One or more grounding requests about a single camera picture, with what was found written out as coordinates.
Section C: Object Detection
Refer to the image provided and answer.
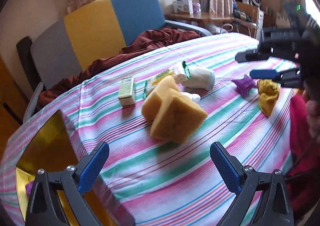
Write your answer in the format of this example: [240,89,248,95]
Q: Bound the small purple snack packet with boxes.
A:
[232,75,257,98]

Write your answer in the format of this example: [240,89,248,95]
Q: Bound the gold tin box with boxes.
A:
[16,111,135,225]

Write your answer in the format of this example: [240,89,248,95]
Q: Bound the cream sock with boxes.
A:
[182,66,215,91]

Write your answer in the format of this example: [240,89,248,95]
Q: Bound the yellow sponge block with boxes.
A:
[142,76,180,122]
[150,89,208,144]

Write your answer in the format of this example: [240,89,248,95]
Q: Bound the small green carton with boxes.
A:
[118,76,136,107]

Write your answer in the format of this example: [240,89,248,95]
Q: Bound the small white plastic bag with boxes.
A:
[181,92,201,103]

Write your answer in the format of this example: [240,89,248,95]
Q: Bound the person's right hand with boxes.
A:
[302,90,320,144]

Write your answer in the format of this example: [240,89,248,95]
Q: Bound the wooden desk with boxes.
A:
[164,12,233,28]

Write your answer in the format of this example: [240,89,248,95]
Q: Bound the red quilt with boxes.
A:
[286,95,319,219]

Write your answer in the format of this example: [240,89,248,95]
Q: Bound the striped bed sheet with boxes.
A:
[1,34,295,225]

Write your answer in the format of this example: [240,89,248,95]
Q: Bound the pink jar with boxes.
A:
[192,3,201,14]

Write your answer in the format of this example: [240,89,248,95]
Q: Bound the white appliance box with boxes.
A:
[172,0,193,14]

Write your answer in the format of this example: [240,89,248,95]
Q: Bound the wooden wardrobe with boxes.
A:
[0,56,28,152]

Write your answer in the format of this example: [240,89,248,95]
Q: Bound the maroon blanket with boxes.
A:
[37,28,200,109]

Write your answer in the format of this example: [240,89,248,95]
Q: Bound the tricolour headboard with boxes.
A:
[22,0,166,122]

